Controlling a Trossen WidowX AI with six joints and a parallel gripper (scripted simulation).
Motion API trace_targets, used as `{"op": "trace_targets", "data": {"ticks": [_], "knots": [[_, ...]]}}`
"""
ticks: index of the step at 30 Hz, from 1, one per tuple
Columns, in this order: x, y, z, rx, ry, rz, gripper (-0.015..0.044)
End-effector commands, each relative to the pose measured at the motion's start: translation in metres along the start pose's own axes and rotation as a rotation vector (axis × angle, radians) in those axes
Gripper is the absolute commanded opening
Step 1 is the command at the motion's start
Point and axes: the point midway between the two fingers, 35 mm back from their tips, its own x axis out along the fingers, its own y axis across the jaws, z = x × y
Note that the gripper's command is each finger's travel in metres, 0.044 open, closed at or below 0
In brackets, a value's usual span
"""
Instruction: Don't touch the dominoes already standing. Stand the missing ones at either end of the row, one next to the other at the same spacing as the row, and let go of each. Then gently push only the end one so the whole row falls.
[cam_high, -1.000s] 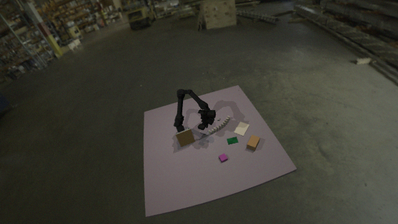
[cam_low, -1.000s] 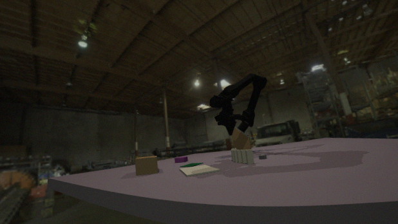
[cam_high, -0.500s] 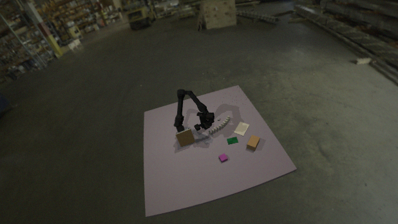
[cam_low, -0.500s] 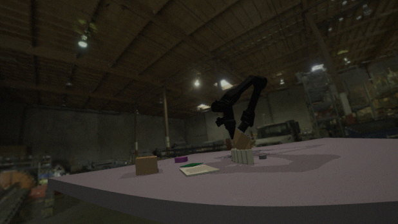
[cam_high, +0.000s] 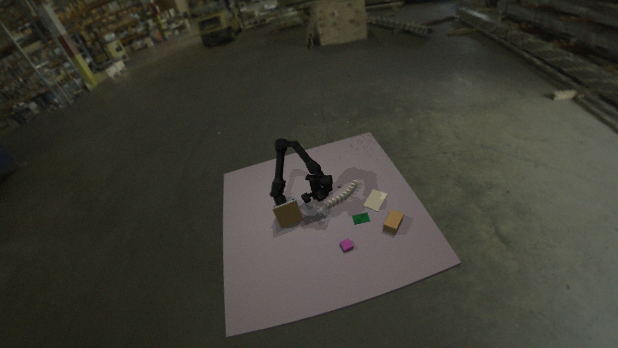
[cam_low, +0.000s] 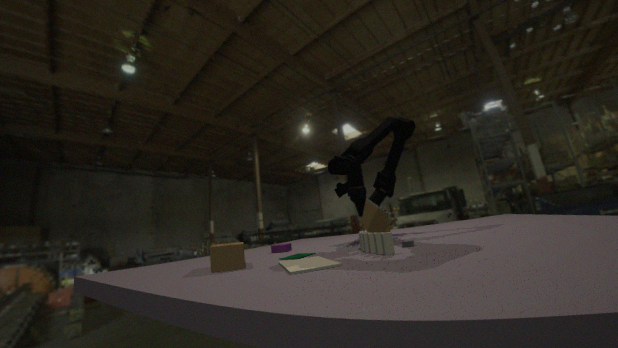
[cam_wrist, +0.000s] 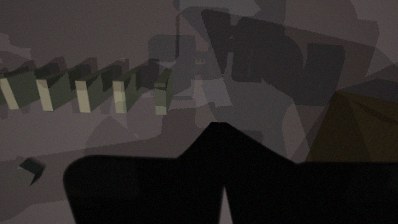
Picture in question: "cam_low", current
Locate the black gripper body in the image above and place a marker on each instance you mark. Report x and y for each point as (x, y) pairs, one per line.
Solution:
(357, 189)

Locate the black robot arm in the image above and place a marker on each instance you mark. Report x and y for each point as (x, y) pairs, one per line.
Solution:
(361, 149)

